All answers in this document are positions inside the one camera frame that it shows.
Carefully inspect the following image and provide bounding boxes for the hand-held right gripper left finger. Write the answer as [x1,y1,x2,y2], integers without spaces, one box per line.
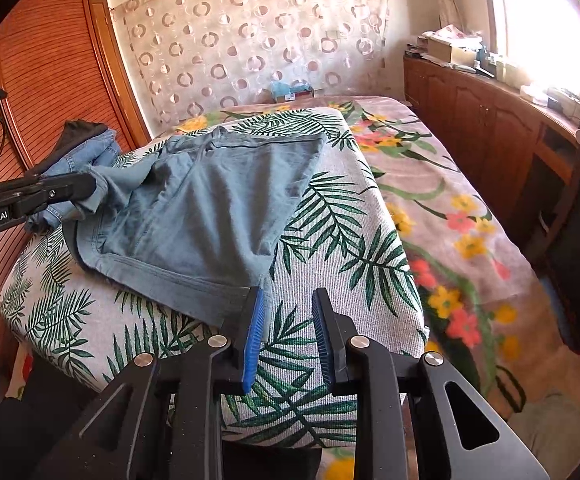
[32,286,267,480]

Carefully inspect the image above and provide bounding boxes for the wooden slatted wardrobe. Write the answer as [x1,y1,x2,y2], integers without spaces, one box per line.
[0,0,153,311]

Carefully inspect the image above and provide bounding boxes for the light blue denim pants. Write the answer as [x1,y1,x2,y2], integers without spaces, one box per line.
[72,127,331,328]

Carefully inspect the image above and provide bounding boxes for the folded blue jeans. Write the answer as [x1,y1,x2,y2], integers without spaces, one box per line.
[25,129,122,233]

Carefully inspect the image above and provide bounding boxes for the dark folded cloth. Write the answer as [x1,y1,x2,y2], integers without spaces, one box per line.
[52,120,108,163]

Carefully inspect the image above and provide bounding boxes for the cardboard box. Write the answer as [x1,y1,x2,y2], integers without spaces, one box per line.
[427,37,476,65]

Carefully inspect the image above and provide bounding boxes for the floral blanket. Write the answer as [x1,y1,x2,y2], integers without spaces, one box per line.
[170,94,580,480]

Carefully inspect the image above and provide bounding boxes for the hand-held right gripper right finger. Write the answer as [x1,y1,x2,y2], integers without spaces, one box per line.
[311,287,550,480]

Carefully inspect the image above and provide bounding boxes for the blue tissue packet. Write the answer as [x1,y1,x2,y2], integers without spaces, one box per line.
[270,79,315,102]

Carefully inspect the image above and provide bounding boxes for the wooden sideboard cabinet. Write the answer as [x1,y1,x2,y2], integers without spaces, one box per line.
[402,55,580,261]

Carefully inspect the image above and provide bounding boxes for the window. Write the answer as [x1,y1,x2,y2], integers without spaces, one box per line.
[480,0,580,111]

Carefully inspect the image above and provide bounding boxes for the person's dark clothing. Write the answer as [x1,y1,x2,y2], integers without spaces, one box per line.
[0,330,136,480]

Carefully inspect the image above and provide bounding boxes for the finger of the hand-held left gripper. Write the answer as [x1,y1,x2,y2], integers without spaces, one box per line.
[0,171,97,221]

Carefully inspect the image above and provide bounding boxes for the circle patterned curtain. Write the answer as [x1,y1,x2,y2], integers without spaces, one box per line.
[112,0,405,136]

